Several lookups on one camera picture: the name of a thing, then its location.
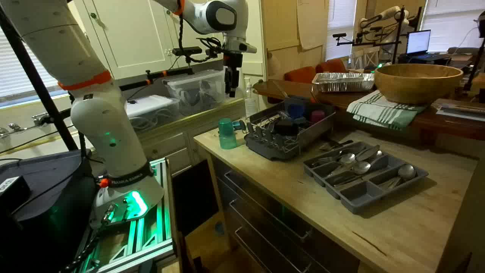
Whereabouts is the grey cutlery tray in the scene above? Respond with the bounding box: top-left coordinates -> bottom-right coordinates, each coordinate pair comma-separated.
302,141 -> 427,214

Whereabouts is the grey dish rack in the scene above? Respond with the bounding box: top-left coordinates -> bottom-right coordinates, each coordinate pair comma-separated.
243,97 -> 336,161

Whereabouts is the clear plastic storage bin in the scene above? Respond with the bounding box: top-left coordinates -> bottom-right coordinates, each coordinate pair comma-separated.
166,70 -> 225,115

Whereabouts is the wooden bowl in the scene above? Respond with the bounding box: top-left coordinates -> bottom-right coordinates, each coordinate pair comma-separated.
374,64 -> 463,104

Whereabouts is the pink plastic cup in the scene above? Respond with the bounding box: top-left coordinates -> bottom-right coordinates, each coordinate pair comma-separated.
310,111 -> 325,124

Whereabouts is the dark wooden table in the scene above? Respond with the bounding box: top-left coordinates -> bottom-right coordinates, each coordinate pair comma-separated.
252,79 -> 485,141

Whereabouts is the aluminium foil tray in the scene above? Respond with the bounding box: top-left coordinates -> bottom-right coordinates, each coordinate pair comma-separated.
312,73 -> 374,94

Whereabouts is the green striped white towel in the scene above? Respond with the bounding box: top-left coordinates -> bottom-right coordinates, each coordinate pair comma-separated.
346,89 -> 424,130

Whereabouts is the teal plastic cup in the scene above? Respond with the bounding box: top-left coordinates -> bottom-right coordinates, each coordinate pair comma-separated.
218,118 -> 237,148

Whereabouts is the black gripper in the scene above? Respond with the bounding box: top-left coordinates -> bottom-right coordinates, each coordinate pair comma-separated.
222,51 -> 242,97

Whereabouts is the silver spoon in tray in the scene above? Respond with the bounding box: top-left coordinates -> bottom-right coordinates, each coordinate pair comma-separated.
386,164 -> 416,189

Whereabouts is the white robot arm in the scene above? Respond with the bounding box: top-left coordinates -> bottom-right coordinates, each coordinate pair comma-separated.
0,0 -> 254,224

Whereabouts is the open laptop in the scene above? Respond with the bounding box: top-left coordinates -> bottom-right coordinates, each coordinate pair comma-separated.
406,30 -> 430,54

